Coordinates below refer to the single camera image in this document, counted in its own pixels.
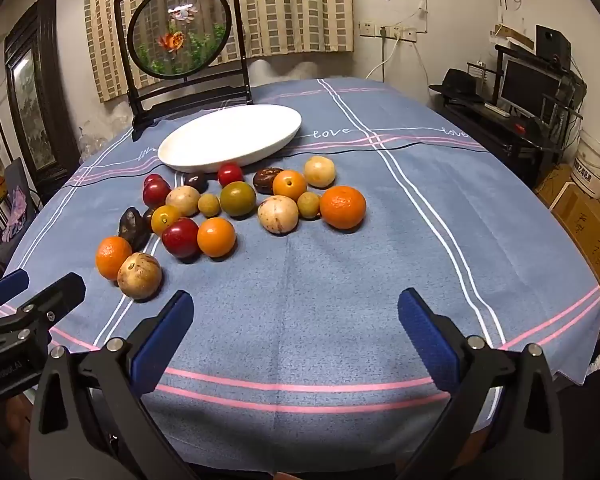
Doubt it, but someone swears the white bucket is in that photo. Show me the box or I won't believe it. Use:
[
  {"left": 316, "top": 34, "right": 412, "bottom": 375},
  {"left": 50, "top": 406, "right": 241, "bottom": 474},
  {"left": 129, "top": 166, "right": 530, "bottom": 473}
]
[{"left": 572, "top": 130, "right": 600, "bottom": 200}]

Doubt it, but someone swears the white cable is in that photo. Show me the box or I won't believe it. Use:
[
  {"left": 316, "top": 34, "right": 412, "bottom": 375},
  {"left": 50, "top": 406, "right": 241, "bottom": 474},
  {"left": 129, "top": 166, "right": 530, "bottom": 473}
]
[{"left": 364, "top": 37, "right": 401, "bottom": 81}]

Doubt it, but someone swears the orange mandarin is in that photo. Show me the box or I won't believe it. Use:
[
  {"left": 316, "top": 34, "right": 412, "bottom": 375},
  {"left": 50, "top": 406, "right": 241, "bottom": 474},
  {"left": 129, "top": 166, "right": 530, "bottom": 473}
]
[
  {"left": 95, "top": 236, "right": 133, "bottom": 281},
  {"left": 319, "top": 185, "right": 367, "bottom": 230}
]

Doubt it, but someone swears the small smooth orange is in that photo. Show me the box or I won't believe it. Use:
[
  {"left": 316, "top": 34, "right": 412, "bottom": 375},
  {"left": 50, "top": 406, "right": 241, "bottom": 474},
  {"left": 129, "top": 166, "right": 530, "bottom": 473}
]
[
  {"left": 196, "top": 217, "right": 237, "bottom": 258},
  {"left": 272, "top": 170, "right": 308, "bottom": 201}
]

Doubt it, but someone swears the dark chair with clothes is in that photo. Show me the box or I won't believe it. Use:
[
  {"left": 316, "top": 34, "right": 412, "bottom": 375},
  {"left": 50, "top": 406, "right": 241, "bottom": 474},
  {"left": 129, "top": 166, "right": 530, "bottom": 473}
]
[{"left": 0, "top": 157, "right": 43, "bottom": 271}]

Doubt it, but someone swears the green orange tangerine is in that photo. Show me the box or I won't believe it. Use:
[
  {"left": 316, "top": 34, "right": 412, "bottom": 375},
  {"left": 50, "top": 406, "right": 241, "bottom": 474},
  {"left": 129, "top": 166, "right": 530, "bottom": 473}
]
[{"left": 219, "top": 181, "right": 257, "bottom": 218}]

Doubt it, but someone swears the blue striped tablecloth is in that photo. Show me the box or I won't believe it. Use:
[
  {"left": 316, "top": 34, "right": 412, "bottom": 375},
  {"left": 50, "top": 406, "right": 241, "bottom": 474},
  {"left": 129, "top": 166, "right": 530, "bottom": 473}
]
[{"left": 0, "top": 77, "right": 600, "bottom": 476}]

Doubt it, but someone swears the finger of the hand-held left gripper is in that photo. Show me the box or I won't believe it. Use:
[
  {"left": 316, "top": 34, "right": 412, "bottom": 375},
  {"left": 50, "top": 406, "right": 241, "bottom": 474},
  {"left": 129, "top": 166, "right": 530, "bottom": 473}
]
[
  {"left": 0, "top": 273, "right": 87, "bottom": 356},
  {"left": 0, "top": 268, "right": 30, "bottom": 311}
]

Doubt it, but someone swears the computer monitor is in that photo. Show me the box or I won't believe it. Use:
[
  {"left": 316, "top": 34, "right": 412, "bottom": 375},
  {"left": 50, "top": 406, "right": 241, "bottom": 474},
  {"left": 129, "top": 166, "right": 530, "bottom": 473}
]
[{"left": 497, "top": 56, "right": 563, "bottom": 116}]

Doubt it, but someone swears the beige checked curtain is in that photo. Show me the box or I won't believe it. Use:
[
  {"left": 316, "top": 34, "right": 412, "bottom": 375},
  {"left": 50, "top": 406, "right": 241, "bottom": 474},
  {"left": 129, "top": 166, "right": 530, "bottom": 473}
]
[{"left": 84, "top": 0, "right": 355, "bottom": 103}]

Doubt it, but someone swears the crumpled clear plastic wrap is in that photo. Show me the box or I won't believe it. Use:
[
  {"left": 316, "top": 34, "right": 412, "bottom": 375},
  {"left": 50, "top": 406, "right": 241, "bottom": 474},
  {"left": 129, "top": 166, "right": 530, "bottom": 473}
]
[{"left": 77, "top": 120, "right": 112, "bottom": 163}]

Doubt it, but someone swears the red plum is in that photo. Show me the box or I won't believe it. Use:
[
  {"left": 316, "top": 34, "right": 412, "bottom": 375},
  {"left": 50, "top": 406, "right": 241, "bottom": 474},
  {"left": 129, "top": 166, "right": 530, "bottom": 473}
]
[
  {"left": 142, "top": 180, "right": 172, "bottom": 208},
  {"left": 161, "top": 217, "right": 201, "bottom": 260}
]

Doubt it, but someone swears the beige passionfruit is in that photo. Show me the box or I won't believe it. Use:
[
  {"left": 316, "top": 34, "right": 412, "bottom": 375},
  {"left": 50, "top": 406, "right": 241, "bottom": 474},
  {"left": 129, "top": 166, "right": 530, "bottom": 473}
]
[
  {"left": 257, "top": 195, "right": 300, "bottom": 235},
  {"left": 165, "top": 185, "right": 202, "bottom": 217},
  {"left": 117, "top": 253, "right": 162, "bottom": 301},
  {"left": 303, "top": 156, "right": 337, "bottom": 189}
]

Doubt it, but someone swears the white oval plate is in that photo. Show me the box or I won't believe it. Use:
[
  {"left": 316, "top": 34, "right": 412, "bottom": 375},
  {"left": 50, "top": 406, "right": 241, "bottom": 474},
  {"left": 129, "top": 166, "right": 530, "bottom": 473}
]
[{"left": 157, "top": 104, "right": 303, "bottom": 173}]

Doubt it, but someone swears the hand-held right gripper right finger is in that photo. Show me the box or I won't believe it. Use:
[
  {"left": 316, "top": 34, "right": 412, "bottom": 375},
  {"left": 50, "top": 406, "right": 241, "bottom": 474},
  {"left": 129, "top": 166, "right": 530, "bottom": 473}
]
[{"left": 395, "top": 287, "right": 563, "bottom": 480}]

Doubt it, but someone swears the flat cardboard box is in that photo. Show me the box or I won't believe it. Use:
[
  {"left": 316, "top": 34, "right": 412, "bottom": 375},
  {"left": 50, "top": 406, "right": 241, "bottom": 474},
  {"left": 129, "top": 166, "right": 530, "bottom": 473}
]
[{"left": 495, "top": 24, "right": 536, "bottom": 51}]

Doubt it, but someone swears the black hat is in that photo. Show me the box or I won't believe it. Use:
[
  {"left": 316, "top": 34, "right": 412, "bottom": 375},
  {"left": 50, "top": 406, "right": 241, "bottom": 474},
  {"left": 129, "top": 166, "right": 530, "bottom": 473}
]
[{"left": 428, "top": 68, "right": 486, "bottom": 103}]

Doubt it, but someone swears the black speaker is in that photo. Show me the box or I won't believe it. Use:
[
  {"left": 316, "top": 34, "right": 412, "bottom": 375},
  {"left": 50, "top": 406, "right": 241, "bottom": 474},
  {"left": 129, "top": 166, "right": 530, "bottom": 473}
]
[{"left": 535, "top": 25, "right": 572, "bottom": 68}]

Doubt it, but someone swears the dark framed picture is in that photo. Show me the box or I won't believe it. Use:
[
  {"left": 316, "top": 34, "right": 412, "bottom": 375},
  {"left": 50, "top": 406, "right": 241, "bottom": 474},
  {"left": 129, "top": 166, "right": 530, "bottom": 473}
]
[{"left": 4, "top": 0, "right": 81, "bottom": 196}]

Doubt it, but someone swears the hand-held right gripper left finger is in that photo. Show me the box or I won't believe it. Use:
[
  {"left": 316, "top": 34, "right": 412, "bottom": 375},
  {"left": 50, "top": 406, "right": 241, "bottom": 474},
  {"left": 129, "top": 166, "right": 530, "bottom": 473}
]
[{"left": 28, "top": 290, "right": 201, "bottom": 480}]

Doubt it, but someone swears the small tan longan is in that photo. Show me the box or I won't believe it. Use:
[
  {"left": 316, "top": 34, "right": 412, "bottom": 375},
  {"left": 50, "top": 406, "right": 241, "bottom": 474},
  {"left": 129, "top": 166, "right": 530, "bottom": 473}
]
[
  {"left": 297, "top": 191, "right": 322, "bottom": 219},
  {"left": 198, "top": 193, "right": 222, "bottom": 218}
]

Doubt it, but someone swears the black desk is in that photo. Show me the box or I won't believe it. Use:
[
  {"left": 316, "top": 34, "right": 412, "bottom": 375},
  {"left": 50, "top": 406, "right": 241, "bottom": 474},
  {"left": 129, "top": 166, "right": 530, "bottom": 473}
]
[{"left": 430, "top": 45, "right": 588, "bottom": 188}]

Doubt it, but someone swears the dark brown water chestnut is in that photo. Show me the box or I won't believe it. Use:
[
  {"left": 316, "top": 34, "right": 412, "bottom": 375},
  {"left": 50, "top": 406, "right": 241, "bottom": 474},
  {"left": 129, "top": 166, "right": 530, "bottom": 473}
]
[
  {"left": 118, "top": 207, "right": 152, "bottom": 252},
  {"left": 252, "top": 167, "right": 285, "bottom": 195}
]

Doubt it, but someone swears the yellow orange tomato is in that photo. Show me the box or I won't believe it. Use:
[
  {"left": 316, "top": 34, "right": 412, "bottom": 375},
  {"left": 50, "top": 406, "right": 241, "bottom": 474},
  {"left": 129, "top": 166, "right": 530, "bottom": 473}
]
[{"left": 151, "top": 205, "right": 183, "bottom": 236}]

